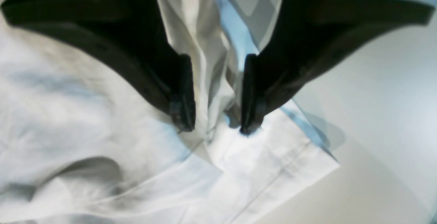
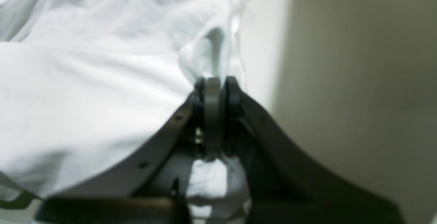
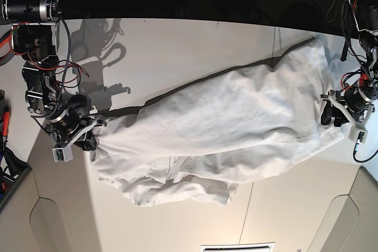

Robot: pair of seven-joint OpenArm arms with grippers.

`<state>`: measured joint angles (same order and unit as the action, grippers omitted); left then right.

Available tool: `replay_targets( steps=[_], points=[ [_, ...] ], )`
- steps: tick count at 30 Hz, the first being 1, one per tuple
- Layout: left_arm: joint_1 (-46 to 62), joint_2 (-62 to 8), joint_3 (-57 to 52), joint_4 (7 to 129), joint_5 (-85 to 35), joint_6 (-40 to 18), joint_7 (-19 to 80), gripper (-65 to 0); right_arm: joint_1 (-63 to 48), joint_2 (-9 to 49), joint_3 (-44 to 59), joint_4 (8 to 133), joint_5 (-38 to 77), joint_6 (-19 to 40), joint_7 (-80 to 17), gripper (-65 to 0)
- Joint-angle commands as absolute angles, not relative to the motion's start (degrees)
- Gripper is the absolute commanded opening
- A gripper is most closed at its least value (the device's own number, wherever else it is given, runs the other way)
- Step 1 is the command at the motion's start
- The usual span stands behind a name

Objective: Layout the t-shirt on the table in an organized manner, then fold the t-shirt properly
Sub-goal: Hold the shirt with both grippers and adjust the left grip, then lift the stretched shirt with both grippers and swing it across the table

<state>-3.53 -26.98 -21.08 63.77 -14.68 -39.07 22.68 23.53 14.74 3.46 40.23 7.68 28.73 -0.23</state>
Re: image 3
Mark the dark tool bag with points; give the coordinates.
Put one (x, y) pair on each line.
(13, 170)

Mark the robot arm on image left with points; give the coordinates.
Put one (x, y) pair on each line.
(34, 37)

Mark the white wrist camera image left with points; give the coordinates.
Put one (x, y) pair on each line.
(62, 154)

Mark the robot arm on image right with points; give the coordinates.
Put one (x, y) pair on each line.
(358, 21)

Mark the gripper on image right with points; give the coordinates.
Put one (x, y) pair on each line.
(353, 106)

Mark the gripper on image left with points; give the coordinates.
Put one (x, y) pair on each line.
(70, 129)

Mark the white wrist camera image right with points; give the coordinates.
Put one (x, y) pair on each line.
(357, 135)

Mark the white vent grille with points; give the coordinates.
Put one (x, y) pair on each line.
(259, 247)

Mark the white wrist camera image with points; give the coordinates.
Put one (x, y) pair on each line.
(357, 135)
(62, 154)

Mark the white t-shirt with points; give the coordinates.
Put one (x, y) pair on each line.
(203, 141)

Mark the orange grey pliers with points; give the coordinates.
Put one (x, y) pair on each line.
(6, 53)

